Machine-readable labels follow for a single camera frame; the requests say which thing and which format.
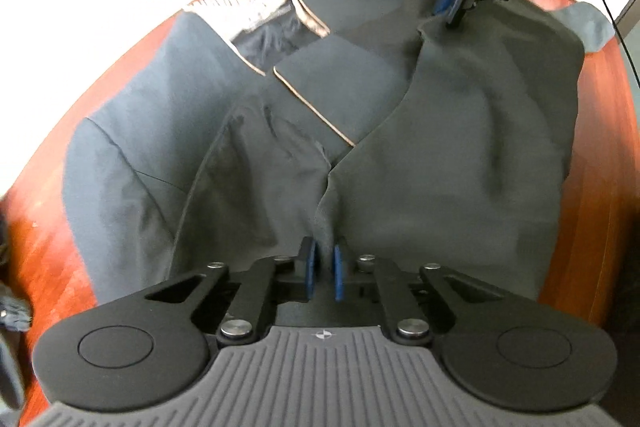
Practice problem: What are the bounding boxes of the black cable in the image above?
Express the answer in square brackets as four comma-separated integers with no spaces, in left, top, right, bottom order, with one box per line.
[580,0,640,85]

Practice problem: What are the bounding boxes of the dark grey shorts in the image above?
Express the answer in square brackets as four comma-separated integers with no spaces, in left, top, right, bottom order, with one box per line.
[62,0,615,309]

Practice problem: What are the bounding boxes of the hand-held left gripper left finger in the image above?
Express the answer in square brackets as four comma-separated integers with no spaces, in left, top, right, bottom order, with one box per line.
[144,236,321,344]

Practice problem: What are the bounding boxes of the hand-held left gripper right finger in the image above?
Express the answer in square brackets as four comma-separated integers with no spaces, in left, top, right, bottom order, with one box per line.
[331,243,507,344]

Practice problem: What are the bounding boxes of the dark garment at table edge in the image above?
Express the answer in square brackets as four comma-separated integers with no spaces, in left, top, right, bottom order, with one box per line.
[0,197,36,413]

